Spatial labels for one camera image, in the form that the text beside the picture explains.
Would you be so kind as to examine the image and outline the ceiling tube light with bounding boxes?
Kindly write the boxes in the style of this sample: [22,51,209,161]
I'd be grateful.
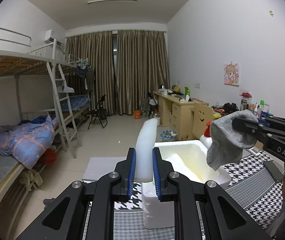
[88,0,137,5]

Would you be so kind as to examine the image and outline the black phone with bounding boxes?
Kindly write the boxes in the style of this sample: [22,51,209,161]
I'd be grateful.
[264,160,284,183]

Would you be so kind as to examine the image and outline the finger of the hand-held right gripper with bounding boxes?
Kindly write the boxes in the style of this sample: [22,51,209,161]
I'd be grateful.
[232,117,285,142]
[259,116,285,133]

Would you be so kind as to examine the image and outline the white foam stick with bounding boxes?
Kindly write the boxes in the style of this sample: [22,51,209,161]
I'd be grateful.
[135,119,159,183]

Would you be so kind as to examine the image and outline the white air conditioner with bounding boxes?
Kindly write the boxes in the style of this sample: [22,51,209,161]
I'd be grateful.
[44,30,64,44]

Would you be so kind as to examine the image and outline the brown curtain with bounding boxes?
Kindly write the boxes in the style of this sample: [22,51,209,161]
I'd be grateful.
[116,29,170,116]
[65,31,116,117]

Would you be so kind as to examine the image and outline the blue plaid blanket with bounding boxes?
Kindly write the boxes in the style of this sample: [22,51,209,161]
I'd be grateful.
[0,116,59,169]

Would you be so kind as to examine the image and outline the hanging dark clothes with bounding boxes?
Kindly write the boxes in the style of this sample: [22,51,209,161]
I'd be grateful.
[76,59,95,92]

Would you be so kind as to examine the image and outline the grey sock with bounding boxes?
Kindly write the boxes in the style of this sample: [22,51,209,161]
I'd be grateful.
[206,109,259,171]

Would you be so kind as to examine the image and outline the wooden smiley chair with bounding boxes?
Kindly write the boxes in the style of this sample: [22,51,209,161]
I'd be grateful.
[189,102,214,139]

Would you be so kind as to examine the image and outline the black folding chair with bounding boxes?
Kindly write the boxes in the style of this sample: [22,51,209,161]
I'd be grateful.
[86,94,108,130]

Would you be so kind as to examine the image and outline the white foam box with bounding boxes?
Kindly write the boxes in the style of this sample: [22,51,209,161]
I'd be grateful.
[141,140,232,230]

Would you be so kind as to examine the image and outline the black headphones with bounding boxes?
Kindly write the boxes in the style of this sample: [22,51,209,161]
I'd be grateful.
[222,102,239,113]

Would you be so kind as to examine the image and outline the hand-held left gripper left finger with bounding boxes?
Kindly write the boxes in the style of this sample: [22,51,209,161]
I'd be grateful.
[15,148,136,240]

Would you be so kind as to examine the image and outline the desk clutter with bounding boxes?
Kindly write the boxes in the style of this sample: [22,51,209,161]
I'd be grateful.
[159,84,184,97]

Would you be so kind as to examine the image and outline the red cloth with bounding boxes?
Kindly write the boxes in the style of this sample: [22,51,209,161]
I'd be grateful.
[41,148,57,166]

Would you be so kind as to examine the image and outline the blue floor basket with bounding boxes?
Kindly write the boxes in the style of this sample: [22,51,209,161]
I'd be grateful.
[160,128,178,143]

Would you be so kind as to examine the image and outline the white pump bottle red cap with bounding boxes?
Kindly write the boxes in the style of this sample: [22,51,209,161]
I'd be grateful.
[199,121,214,149]

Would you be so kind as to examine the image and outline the cluster of toiletry bottles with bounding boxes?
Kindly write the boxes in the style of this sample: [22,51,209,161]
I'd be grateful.
[239,89,274,118]

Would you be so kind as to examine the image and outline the pale yellow cloth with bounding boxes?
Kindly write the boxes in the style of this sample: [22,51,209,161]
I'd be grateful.
[19,169,44,192]

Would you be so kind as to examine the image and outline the white metal bunk bed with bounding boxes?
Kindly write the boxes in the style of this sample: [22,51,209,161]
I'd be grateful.
[58,54,93,131]
[0,25,83,222]

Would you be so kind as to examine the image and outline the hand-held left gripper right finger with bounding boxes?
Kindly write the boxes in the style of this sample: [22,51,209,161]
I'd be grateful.
[152,148,271,240]

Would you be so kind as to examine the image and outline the houndstooth table cloth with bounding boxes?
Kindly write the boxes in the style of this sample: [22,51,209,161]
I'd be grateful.
[81,152,285,240]

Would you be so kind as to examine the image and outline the white bunk bed ladder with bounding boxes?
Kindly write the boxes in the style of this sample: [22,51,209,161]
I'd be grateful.
[46,61,83,159]

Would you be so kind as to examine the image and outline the cartoon wall poster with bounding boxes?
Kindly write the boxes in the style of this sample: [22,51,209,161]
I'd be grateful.
[224,62,240,86]

